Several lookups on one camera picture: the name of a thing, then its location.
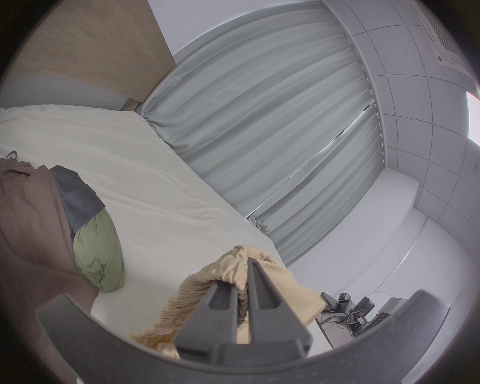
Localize bed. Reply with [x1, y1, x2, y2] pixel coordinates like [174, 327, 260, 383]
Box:
[0, 0, 289, 327]

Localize beige shorts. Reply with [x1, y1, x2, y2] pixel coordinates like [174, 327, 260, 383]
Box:
[129, 245, 326, 361]

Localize white ceiling air vent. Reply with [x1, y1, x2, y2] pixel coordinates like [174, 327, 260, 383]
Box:
[409, 3, 464, 68]

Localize ceiling light panel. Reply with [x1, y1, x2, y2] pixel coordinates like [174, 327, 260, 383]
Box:
[466, 91, 480, 144]

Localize brown garment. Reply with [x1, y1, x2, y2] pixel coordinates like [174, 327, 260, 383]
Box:
[0, 150, 99, 376]

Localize black garment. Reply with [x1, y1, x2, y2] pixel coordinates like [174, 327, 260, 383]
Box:
[49, 165, 107, 235]

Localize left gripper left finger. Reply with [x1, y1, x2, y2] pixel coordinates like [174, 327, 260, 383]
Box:
[173, 280, 241, 357]

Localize pale grey-green curtain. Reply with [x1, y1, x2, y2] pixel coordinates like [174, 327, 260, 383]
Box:
[245, 109, 387, 269]
[140, 0, 376, 220]

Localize green garment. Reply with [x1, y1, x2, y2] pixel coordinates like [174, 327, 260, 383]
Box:
[72, 210, 126, 293]

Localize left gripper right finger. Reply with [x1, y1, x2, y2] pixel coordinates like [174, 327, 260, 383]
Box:
[245, 258, 314, 357]

